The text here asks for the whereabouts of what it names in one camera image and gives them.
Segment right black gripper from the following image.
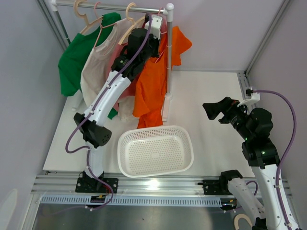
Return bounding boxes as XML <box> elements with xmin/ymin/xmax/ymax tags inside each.
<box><xmin>202</xmin><ymin>97</ymin><xmax>252</xmax><ymax>140</ymax></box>

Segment beige wooden hanger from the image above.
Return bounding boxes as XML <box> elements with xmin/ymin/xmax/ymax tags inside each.
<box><xmin>73</xmin><ymin>0</ymin><xmax>103</xmax><ymax>35</ymax></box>
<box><xmin>118</xmin><ymin>2</ymin><xmax>145</xmax><ymax>45</ymax></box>

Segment orange t shirt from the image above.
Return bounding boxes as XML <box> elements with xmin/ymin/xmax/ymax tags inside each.
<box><xmin>133</xmin><ymin>26</ymin><xmax>192</xmax><ymax>128</ymax></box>

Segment pink t shirt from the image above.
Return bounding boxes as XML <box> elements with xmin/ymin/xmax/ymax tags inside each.
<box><xmin>108</xmin><ymin>15</ymin><xmax>167</xmax><ymax>112</ymax></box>

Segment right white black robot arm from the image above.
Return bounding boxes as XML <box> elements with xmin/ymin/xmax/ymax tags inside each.
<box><xmin>202</xmin><ymin>93</ymin><xmax>300</xmax><ymax>230</ymax></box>

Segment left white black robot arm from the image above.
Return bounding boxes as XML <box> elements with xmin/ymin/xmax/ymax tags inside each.
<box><xmin>74</xmin><ymin>28</ymin><xmax>161</xmax><ymax>192</ymax></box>

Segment beige t shirt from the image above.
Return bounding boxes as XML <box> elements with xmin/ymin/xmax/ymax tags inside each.
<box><xmin>80</xmin><ymin>19</ymin><xmax>137</xmax><ymax>121</ymax></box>

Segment green t shirt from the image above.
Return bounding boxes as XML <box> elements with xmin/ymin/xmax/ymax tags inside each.
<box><xmin>58</xmin><ymin>12</ymin><xmax>122</xmax><ymax>120</ymax></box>

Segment beige hanger on floor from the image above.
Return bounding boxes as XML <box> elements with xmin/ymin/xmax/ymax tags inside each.
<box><xmin>233</xmin><ymin>214</ymin><xmax>253</xmax><ymax>230</ymax></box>

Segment metal clothes rack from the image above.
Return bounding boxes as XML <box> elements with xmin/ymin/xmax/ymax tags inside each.
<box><xmin>48</xmin><ymin>0</ymin><xmax>174</xmax><ymax>122</ymax></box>

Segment white perforated plastic basket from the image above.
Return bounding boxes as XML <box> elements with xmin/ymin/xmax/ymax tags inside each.
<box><xmin>118</xmin><ymin>125</ymin><xmax>194</xmax><ymax>178</ymax></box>

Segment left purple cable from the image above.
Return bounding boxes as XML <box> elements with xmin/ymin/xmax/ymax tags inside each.
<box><xmin>65</xmin><ymin>12</ymin><xmax>153</xmax><ymax>211</ymax></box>

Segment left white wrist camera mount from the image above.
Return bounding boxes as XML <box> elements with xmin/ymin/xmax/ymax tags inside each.
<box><xmin>144</xmin><ymin>15</ymin><xmax>163</xmax><ymax>40</ymax></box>

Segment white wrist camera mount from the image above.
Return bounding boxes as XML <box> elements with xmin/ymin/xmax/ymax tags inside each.
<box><xmin>144</xmin><ymin>15</ymin><xmax>163</xmax><ymax>40</ymax></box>
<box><xmin>238</xmin><ymin>87</ymin><xmax>260</xmax><ymax>107</ymax></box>

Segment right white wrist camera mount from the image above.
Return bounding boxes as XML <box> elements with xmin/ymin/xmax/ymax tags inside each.
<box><xmin>238</xmin><ymin>87</ymin><xmax>260</xmax><ymax>107</ymax></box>

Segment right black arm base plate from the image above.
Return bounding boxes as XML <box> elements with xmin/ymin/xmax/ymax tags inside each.
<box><xmin>197</xmin><ymin>179</ymin><xmax>231</xmax><ymax>196</ymax></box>

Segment aluminium rail frame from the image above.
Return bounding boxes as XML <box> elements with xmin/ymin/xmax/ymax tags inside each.
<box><xmin>30</xmin><ymin>174</ymin><xmax>293</xmax><ymax>196</ymax></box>

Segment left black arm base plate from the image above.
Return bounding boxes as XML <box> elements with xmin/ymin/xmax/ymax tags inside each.
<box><xmin>75</xmin><ymin>172</ymin><xmax>118</xmax><ymax>194</ymax></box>

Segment white slotted cable duct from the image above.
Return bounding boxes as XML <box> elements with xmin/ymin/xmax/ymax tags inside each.
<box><xmin>40</xmin><ymin>195</ymin><xmax>222</xmax><ymax>207</ymax></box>

